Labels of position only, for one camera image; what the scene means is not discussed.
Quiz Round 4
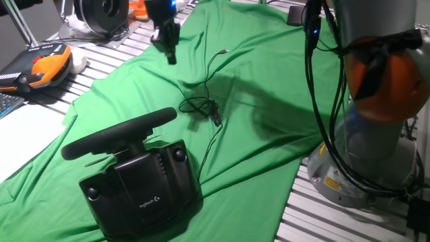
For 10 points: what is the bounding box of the orange and black teach pendant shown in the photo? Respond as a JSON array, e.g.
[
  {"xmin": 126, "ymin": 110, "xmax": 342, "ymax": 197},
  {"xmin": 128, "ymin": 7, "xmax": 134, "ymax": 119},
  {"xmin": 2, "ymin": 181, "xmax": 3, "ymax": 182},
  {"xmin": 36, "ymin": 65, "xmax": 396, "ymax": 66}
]
[{"xmin": 0, "ymin": 42, "xmax": 73, "ymax": 93}]

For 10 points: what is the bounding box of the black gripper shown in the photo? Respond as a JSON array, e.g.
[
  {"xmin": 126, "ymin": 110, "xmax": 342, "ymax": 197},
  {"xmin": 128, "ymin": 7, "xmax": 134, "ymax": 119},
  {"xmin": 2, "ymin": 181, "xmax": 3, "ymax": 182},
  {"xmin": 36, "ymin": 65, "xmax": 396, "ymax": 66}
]
[{"xmin": 144, "ymin": 0, "xmax": 182, "ymax": 65}]

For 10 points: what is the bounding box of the black keyboard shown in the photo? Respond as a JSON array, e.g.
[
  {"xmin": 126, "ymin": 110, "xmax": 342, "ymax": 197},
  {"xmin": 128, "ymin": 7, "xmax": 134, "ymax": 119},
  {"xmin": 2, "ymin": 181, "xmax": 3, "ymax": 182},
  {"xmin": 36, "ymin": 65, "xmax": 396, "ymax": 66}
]
[{"xmin": 0, "ymin": 93, "xmax": 26, "ymax": 119}]

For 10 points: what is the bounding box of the white mouse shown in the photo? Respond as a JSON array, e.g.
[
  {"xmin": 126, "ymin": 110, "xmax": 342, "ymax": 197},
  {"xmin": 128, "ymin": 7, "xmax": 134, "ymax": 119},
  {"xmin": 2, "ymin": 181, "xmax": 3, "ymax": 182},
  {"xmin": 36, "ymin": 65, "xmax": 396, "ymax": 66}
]
[{"xmin": 69, "ymin": 46, "xmax": 88, "ymax": 75}]

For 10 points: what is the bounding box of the white sheet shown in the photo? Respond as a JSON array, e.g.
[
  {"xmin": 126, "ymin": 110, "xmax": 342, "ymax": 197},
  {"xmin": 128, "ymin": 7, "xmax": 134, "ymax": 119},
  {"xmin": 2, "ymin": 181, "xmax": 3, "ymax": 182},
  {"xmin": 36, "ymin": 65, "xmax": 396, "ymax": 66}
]
[{"xmin": 0, "ymin": 104, "xmax": 67, "ymax": 184}]

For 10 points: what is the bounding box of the black racing steering wheel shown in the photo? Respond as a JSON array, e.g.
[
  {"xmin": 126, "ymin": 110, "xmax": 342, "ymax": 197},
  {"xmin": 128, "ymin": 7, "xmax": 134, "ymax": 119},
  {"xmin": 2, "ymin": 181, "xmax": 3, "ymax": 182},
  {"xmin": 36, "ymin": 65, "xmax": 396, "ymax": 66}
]
[{"xmin": 60, "ymin": 107, "xmax": 178, "ymax": 168}]

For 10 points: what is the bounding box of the black wheel base housing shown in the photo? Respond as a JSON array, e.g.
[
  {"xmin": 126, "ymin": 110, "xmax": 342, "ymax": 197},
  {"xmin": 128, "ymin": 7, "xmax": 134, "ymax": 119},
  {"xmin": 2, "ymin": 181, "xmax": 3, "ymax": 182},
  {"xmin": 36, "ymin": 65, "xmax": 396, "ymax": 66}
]
[{"xmin": 79, "ymin": 139, "xmax": 202, "ymax": 239}]

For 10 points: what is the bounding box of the dark sleeved person arm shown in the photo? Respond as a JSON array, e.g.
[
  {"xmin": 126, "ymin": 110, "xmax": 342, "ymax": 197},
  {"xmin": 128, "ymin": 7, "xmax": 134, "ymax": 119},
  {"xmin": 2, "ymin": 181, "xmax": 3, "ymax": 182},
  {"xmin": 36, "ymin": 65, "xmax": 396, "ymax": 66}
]
[{"xmin": 0, "ymin": 0, "xmax": 44, "ymax": 16}]

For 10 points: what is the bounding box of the slanted grey metal pole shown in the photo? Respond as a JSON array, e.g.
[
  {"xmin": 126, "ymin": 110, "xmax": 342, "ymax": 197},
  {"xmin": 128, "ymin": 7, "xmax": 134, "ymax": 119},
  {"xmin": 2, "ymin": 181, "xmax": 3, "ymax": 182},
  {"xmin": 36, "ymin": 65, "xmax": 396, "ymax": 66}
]
[{"xmin": 3, "ymin": 0, "xmax": 39, "ymax": 48}]

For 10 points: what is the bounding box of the green cloth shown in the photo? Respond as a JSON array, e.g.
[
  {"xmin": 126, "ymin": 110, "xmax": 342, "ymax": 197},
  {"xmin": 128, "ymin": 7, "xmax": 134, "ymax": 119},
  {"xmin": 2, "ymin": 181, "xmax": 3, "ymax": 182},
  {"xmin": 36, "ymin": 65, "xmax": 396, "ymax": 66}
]
[{"xmin": 0, "ymin": 0, "xmax": 350, "ymax": 242}]

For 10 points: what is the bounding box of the black flat phone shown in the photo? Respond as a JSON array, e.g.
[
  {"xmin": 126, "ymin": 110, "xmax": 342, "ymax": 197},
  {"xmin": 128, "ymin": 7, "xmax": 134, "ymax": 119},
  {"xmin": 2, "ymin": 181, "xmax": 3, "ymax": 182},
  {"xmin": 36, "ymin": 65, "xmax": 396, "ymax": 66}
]
[{"xmin": 287, "ymin": 5, "xmax": 307, "ymax": 27}]

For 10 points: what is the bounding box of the orange item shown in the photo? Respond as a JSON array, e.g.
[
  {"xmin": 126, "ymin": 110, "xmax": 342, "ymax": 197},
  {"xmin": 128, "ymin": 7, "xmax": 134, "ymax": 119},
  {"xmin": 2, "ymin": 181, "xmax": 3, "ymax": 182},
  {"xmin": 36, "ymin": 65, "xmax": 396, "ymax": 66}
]
[{"xmin": 128, "ymin": 0, "xmax": 151, "ymax": 22}]

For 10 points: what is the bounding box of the thin black wheel cable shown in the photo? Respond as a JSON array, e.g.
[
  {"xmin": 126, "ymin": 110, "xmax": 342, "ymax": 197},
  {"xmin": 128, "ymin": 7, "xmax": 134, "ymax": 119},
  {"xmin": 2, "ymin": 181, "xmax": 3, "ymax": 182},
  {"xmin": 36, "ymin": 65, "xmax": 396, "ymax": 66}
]
[{"xmin": 177, "ymin": 49, "xmax": 230, "ymax": 179}]

